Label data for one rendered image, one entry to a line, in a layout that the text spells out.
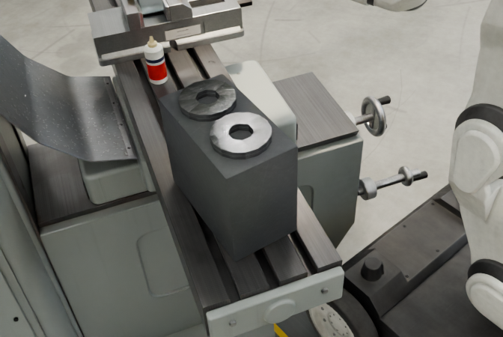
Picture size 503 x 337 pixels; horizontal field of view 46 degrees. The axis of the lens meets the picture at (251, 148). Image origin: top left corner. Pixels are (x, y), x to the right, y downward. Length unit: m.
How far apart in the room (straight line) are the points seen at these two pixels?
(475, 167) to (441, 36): 2.29
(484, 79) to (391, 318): 0.57
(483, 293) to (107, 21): 1.00
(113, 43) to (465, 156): 0.79
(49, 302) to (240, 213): 0.71
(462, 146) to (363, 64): 2.01
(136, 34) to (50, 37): 2.19
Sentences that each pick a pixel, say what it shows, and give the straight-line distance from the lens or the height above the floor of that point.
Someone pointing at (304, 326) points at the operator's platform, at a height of 0.40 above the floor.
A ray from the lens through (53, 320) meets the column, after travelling 1.51.
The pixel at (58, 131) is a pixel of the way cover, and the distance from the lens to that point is 1.25.
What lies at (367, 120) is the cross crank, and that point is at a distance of 1.65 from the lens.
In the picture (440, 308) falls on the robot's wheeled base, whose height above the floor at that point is 0.57.
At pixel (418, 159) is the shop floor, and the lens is 2.55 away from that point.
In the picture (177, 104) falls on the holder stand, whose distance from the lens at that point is 0.93.
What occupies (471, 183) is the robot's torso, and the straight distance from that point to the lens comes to 1.12.
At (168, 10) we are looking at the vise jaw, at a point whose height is 1.06.
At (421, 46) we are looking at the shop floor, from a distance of 3.25.
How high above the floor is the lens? 1.72
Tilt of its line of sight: 42 degrees down
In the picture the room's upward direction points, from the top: 3 degrees counter-clockwise
